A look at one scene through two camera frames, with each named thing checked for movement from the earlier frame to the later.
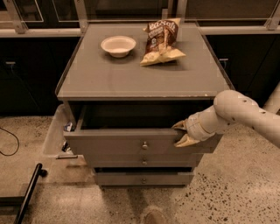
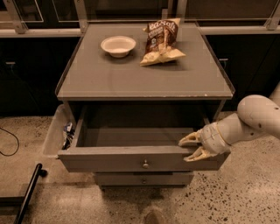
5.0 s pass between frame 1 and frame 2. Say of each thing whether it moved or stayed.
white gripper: moved
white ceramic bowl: stayed
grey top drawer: moved
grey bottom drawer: stayed
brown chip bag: stayed
